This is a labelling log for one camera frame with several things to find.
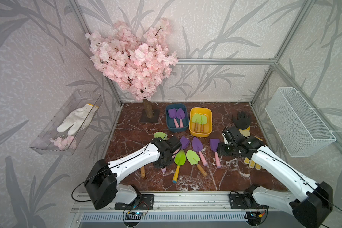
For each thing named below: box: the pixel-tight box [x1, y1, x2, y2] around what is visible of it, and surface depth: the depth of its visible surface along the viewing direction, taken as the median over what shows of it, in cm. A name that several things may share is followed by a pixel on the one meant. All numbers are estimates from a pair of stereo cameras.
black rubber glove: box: [232, 110, 252, 130], surface depth 110 cm
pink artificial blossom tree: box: [85, 18, 179, 124], surface depth 74 cm
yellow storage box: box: [189, 107, 213, 138], surface depth 107 cm
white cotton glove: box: [56, 103, 99, 136], surface depth 68 cm
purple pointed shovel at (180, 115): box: [176, 107, 186, 129], surface depth 114 cm
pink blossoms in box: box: [49, 135, 77, 151], surface depth 60 cm
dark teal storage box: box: [165, 103, 190, 133], surface depth 107 cm
